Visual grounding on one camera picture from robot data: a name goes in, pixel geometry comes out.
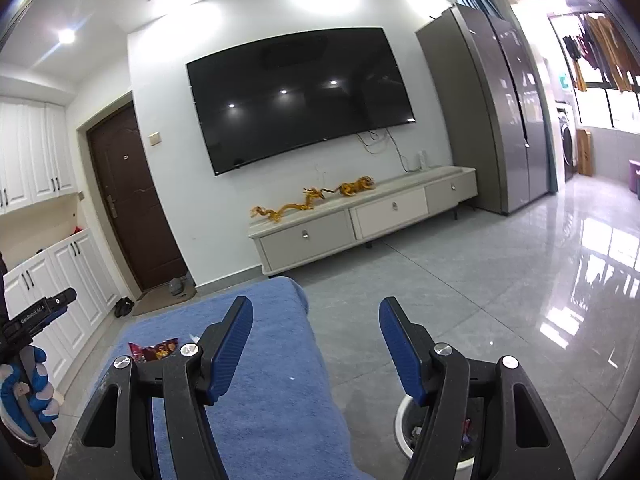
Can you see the black wall television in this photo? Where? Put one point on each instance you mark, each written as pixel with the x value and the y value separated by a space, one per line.
pixel 278 94

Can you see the white upper wall cabinets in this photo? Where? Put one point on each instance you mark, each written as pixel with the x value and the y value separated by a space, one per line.
pixel 35 154

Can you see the purple stool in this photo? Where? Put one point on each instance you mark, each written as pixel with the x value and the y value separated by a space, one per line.
pixel 634 176

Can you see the white grey TV cabinet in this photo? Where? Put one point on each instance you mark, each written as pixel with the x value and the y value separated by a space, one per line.
pixel 340 223

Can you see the dark brown snack bag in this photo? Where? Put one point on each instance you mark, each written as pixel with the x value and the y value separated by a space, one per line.
pixel 155 352

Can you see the white round trash bin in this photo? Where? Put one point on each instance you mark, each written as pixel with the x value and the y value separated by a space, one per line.
pixel 439 435

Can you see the wall light switch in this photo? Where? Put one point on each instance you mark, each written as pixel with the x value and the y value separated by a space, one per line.
pixel 154 138

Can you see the grey slippers pair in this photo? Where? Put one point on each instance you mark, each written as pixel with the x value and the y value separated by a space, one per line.
pixel 177 286

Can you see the dark brown entrance door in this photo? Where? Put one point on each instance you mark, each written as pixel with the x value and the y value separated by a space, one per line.
pixel 131 200

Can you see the brown door mat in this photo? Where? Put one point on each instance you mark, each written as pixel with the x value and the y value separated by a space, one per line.
pixel 160 297

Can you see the blue white gloved hand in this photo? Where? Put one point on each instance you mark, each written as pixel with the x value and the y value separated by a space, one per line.
pixel 29 406

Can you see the golden dragon figurine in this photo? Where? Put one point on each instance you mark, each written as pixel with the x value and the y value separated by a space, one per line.
pixel 311 196

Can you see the cardboard box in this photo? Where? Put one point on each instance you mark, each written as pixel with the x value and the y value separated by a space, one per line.
pixel 584 152

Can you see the grey steel refrigerator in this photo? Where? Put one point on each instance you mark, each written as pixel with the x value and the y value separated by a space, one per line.
pixel 491 104

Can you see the blue fluffy blanket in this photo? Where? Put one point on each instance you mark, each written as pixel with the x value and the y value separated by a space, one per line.
pixel 278 419

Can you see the golden tiger figurine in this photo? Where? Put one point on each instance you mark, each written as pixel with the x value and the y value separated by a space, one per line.
pixel 364 183

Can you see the white router device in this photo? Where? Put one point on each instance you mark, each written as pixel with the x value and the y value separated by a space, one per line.
pixel 423 160

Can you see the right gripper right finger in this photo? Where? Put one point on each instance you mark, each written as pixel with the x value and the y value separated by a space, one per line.
pixel 518 439

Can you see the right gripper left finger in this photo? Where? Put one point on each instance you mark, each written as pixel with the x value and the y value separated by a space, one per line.
pixel 114 438

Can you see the black shoes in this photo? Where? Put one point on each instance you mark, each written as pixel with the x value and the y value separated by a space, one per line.
pixel 123 307

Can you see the washing machine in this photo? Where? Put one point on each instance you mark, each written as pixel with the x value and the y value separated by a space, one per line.
pixel 568 137

